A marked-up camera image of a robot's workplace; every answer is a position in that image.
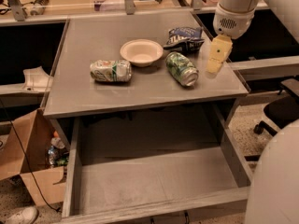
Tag grey open top drawer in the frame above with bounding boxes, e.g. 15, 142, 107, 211
62, 105, 252, 224

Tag black and white brush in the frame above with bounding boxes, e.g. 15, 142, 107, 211
30, 0, 50, 16

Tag white and green soda can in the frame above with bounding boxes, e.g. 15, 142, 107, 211
90, 60, 132, 82

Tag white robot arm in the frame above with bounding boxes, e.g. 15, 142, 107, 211
206, 0, 299, 224

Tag black cable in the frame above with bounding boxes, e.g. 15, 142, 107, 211
0, 98, 63, 213

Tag white curved plastic part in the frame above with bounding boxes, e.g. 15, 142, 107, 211
21, 66, 53, 92

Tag brown cardboard box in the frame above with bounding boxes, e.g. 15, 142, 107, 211
0, 109, 65, 206

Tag plastic bottle in box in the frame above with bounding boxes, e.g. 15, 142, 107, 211
47, 132, 69, 168

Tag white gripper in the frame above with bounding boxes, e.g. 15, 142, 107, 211
206, 4, 254, 74

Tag white sneaker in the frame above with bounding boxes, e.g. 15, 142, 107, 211
5, 207, 39, 224

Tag white paper bowl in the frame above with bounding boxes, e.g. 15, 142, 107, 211
120, 39, 164, 67

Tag black office chair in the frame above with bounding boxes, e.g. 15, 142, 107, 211
244, 77, 299, 161

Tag blue chip bag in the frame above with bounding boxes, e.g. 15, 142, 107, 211
164, 27, 205, 53

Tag grey cabinet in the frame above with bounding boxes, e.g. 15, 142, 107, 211
44, 10, 248, 119

